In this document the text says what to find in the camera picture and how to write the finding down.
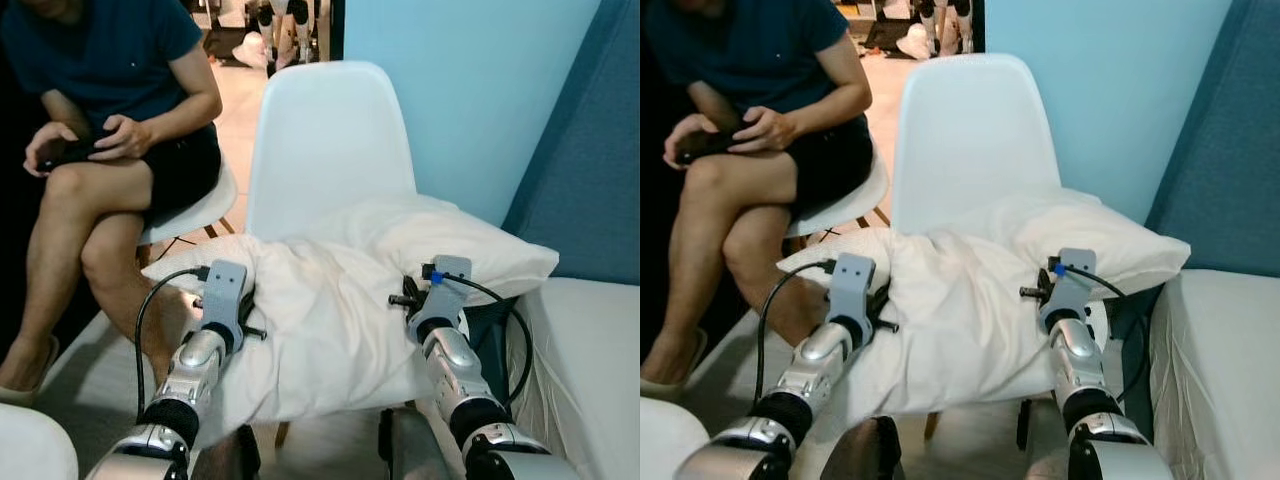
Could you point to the white pillow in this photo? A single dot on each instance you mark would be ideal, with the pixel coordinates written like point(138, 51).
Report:
point(330, 300)
point(960, 300)

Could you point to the black handheld controller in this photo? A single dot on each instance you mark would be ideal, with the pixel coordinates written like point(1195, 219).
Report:
point(80, 150)
point(712, 145)

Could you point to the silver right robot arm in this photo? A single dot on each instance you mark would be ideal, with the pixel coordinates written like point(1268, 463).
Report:
point(460, 375)
point(1080, 365)

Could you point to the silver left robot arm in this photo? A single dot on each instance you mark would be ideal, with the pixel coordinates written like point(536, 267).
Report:
point(810, 375)
point(190, 375)

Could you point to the person's left hand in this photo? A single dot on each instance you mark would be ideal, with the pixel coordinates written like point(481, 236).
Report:
point(765, 128)
point(125, 138)

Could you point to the person's right hand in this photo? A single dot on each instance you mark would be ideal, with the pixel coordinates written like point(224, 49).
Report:
point(45, 142)
point(685, 132)

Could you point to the robot left leg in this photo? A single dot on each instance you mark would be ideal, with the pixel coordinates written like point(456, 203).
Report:
point(872, 450)
point(225, 455)

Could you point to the robot leg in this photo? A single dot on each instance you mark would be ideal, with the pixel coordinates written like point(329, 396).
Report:
point(1045, 440)
point(420, 445)
point(872, 450)
point(225, 455)

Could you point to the robot right leg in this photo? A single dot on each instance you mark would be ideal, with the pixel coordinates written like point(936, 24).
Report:
point(1045, 440)
point(420, 445)

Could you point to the white sheeted bed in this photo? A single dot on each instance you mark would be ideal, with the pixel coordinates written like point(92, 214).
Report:
point(590, 380)
point(1220, 370)

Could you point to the beige slipper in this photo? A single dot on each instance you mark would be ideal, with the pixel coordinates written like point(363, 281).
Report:
point(670, 378)
point(25, 385)

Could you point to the teal upholstered headboard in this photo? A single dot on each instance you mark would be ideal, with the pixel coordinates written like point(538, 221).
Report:
point(1230, 140)
point(590, 150)

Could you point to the white dome shaped item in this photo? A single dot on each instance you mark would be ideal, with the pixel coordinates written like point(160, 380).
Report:
point(913, 42)
point(250, 50)

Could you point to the background humanoid robot legs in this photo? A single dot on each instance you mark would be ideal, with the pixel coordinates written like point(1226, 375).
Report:
point(945, 20)
point(298, 25)

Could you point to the seated person in shorts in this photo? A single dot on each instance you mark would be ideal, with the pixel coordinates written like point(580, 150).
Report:
point(100, 60)
point(750, 50)

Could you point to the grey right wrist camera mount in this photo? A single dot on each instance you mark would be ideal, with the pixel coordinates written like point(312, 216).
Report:
point(445, 295)
point(1072, 290)

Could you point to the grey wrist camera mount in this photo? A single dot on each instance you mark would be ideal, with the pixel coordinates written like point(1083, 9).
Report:
point(1072, 290)
point(445, 295)
point(225, 295)
point(852, 288)

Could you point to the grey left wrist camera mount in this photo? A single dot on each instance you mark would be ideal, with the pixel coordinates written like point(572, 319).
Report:
point(225, 295)
point(852, 288)

